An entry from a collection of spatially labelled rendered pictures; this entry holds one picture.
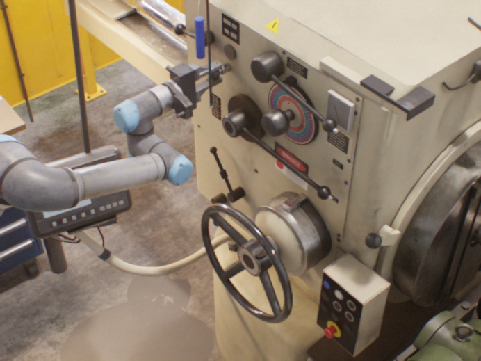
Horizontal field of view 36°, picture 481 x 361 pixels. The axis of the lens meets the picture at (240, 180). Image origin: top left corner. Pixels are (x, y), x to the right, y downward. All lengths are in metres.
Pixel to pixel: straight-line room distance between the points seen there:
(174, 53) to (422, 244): 1.40
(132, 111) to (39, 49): 2.68
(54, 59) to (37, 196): 2.99
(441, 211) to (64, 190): 0.96
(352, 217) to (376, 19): 0.51
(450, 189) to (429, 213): 0.08
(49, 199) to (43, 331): 1.98
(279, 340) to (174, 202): 1.48
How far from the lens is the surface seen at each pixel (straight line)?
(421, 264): 2.04
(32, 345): 3.57
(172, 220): 3.94
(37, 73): 4.60
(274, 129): 1.84
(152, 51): 3.02
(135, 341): 3.48
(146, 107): 1.90
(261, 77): 1.85
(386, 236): 1.91
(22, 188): 1.66
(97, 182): 1.72
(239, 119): 2.03
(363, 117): 1.73
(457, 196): 1.98
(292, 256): 2.04
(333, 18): 1.88
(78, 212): 2.44
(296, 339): 2.74
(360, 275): 1.98
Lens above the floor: 2.86
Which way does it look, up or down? 44 degrees down
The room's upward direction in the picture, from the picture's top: straight up
